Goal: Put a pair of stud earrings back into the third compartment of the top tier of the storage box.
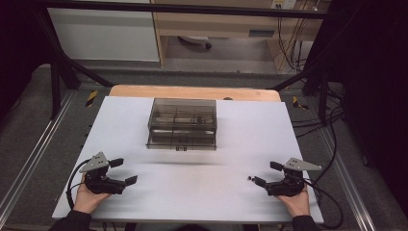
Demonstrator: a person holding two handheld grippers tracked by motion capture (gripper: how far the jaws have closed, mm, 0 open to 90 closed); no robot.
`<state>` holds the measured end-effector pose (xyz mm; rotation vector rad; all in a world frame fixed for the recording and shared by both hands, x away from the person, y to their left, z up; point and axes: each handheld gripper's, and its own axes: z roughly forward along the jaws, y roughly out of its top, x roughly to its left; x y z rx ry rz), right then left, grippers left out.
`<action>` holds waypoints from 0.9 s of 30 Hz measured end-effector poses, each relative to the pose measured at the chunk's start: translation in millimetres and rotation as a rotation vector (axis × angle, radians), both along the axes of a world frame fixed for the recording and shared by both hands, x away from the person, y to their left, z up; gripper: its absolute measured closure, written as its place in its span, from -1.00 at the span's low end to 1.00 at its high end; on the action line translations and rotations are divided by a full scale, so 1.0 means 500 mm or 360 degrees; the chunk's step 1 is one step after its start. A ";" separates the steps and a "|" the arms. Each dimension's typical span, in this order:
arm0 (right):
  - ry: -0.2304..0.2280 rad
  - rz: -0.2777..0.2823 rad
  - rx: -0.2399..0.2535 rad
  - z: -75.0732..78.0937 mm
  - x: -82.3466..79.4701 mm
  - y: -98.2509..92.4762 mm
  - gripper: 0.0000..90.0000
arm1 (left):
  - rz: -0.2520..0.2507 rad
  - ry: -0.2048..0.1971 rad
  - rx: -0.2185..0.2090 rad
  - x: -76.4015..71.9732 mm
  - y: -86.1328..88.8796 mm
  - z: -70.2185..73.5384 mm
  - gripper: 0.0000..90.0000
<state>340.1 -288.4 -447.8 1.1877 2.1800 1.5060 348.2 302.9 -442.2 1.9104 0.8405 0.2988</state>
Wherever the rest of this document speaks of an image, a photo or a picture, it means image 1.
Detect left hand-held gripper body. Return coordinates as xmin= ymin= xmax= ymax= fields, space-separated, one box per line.
xmin=79 ymin=151 xmax=127 ymax=195

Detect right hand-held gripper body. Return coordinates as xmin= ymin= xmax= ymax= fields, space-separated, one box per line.
xmin=265 ymin=157 xmax=323 ymax=197

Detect smoky transparent plastic compartment box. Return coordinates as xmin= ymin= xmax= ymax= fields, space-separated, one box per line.
xmin=145 ymin=97 xmax=218 ymax=152

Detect person's right hand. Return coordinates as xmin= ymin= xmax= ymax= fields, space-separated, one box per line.
xmin=275 ymin=187 xmax=312 ymax=218

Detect person's left hand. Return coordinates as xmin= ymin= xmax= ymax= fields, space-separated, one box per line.
xmin=72 ymin=172 xmax=112 ymax=215

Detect yellow black striped tape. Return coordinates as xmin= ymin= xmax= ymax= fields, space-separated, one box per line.
xmin=292 ymin=95 xmax=310 ymax=111
xmin=84 ymin=90 xmax=99 ymax=109

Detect black metal stand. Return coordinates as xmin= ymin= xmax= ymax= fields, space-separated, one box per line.
xmin=34 ymin=13 xmax=115 ymax=120
xmin=270 ymin=61 xmax=345 ymax=127

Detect black curtain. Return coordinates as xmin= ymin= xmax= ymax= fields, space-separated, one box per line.
xmin=302 ymin=0 xmax=408 ymax=219
xmin=0 ymin=0 xmax=56 ymax=120

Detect white cabinet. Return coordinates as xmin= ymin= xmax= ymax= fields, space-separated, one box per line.
xmin=47 ymin=0 xmax=161 ymax=63

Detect office chair base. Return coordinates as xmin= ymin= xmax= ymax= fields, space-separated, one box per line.
xmin=177 ymin=35 xmax=213 ymax=50

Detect white power strip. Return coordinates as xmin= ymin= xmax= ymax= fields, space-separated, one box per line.
xmin=270 ymin=0 xmax=298 ymax=11

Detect black metal crossbar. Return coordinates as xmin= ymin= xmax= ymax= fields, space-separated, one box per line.
xmin=41 ymin=0 xmax=332 ymax=20

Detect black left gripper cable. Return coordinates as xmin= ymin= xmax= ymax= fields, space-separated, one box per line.
xmin=64 ymin=158 xmax=93 ymax=212

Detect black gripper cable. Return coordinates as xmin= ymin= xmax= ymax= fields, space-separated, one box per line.
xmin=64 ymin=158 xmax=93 ymax=212
xmin=303 ymin=178 xmax=344 ymax=231

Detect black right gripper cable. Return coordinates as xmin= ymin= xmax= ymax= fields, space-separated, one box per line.
xmin=303 ymin=178 xmax=344 ymax=231

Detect aluminium floor rail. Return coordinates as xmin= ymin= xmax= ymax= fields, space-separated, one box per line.
xmin=0 ymin=91 xmax=77 ymax=219
xmin=320 ymin=127 xmax=377 ymax=231

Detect black floor cables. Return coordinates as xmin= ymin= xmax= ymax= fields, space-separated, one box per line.
xmin=290 ymin=105 xmax=345 ymax=140

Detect bundle of hanging cables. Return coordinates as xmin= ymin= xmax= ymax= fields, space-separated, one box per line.
xmin=276 ymin=15 xmax=311 ymax=72

